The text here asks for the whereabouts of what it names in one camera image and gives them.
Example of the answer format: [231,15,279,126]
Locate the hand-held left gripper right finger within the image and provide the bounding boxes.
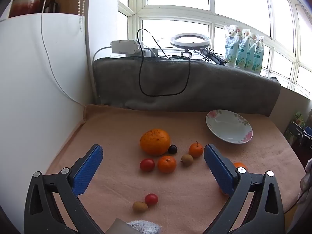
[203,144,285,234]

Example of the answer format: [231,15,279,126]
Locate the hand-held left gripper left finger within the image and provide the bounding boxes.
[24,144,105,234]

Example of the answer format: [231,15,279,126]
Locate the large smooth orange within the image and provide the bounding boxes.
[233,162,248,172]

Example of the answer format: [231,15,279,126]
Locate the small mandarin with stem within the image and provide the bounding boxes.
[189,141,204,158]

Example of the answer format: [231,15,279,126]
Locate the white floral plate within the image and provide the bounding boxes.
[205,109,253,144]

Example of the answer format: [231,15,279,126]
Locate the red cherry tomato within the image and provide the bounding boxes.
[145,193,159,206]
[140,158,155,172]

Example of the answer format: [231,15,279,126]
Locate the large speckled orange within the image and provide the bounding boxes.
[140,128,171,156]

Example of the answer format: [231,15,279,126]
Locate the person's left hand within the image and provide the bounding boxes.
[127,220,162,234]

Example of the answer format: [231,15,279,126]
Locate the person's right hand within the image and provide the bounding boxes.
[300,158,312,198]

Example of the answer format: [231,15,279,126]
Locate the beige blanket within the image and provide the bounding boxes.
[45,104,306,234]

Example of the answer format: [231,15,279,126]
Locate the grey blanket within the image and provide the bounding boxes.
[92,56,281,117]

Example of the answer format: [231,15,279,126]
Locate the black folding rack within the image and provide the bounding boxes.
[284,122,312,166]

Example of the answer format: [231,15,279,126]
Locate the green snack packet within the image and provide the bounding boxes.
[291,112,306,127]

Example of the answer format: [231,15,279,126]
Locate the white foam board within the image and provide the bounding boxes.
[0,13,94,227]

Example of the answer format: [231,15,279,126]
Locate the black tripod stand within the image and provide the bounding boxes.
[200,48,227,66]

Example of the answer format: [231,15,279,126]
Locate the white power adapter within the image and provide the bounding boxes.
[141,46,159,58]
[110,39,144,55]

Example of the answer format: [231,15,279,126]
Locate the dark books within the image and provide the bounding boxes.
[45,0,59,14]

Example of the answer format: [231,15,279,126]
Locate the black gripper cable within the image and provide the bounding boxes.
[284,190,306,212]

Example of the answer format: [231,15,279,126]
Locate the white power cable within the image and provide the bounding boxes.
[92,45,113,103]

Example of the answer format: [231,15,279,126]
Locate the white ring light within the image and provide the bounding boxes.
[170,33,210,59]

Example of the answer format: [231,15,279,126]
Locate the white bead cord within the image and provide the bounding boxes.
[77,0,88,32]

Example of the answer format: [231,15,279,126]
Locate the thin white cable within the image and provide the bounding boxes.
[40,0,87,108]

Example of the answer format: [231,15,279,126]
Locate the white window frame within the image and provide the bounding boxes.
[118,0,312,98]

